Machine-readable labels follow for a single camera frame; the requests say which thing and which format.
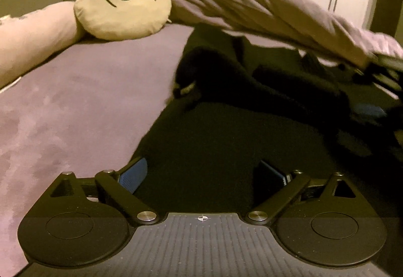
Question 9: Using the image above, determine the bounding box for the black knitted garment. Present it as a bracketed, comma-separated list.
[135, 25, 402, 217]

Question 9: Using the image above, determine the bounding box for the rolled purple blanket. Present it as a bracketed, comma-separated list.
[170, 0, 402, 69]

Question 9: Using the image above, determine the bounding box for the kiss emoji pillow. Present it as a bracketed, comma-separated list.
[74, 0, 172, 41]

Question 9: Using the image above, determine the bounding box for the pink long pillow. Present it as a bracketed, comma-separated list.
[1, 1, 85, 88]

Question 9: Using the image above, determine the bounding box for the purple bed sheet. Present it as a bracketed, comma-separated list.
[1, 24, 193, 276]

